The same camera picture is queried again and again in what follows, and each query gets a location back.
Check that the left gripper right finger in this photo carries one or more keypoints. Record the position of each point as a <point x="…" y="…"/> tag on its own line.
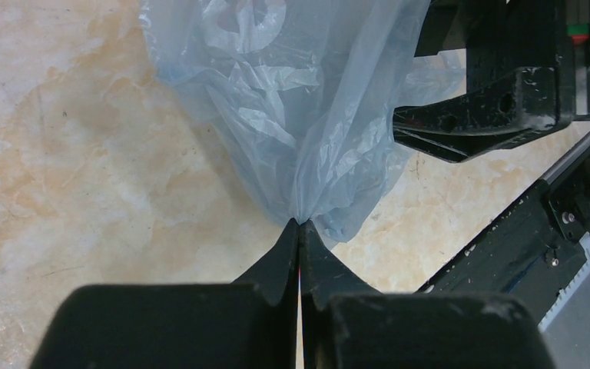
<point x="349" y="324"/>

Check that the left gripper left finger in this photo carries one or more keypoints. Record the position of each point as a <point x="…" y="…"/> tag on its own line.
<point x="250" y="322"/>

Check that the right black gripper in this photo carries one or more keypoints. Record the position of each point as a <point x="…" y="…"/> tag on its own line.
<point x="527" y="76"/>

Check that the light blue plastic trash bag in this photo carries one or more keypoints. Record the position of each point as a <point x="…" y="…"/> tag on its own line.
<point x="302" y="94"/>

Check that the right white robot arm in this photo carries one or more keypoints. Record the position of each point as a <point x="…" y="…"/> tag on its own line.
<point x="527" y="76"/>

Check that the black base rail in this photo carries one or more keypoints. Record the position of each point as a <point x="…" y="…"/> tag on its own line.
<point x="537" y="249"/>

